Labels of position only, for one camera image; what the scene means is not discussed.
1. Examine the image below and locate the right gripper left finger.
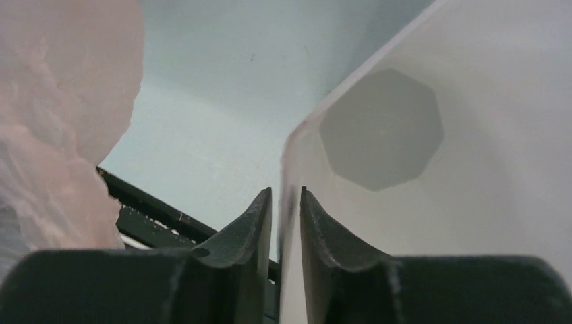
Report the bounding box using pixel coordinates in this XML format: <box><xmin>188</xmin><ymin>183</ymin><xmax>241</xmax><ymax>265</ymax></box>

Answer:
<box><xmin>1</xmin><ymin>188</ymin><xmax>272</xmax><ymax>323</ymax></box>

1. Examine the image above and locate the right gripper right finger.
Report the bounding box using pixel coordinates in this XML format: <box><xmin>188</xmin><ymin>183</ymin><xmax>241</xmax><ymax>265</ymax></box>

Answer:
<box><xmin>299</xmin><ymin>189</ymin><xmax>571</xmax><ymax>323</ymax></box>

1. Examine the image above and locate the white plastic trash bin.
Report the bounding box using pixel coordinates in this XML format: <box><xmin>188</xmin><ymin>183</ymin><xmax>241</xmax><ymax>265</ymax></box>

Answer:
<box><xmin>278</xmin><ymin>1</ymin><xmax>571</xmax><ymax>323</ymax></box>

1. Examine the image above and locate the pink plastic trash bag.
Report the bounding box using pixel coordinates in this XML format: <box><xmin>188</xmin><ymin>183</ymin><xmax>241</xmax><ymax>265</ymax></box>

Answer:
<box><xmin>1</xmin><ymin>1</ymin><xmax>145</xmax><ymax>276</ymax></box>

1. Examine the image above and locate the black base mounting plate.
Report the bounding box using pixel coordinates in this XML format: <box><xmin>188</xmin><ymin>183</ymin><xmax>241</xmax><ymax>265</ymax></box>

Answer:
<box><xmin>96</xmin><ymin>166</ymin><xmax>283</xmax><ymax>323</ymax></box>

